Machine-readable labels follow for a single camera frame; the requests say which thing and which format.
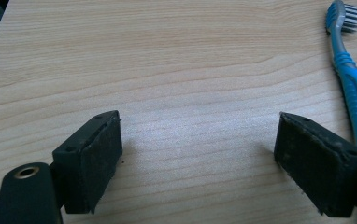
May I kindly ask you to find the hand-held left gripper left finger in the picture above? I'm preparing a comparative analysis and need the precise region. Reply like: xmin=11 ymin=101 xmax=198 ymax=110
xmin=51 ymin=109 xmax=123 ymax=215

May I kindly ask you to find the blue and grey toothbrush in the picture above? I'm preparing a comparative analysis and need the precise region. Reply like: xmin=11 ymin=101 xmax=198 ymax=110
xmin=324 ymin=0 xmax=357 ymax=175

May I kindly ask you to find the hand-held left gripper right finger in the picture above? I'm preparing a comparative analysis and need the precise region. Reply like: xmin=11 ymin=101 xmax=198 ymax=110
xmin=273 ymin=111 xmax=357 ymax=218

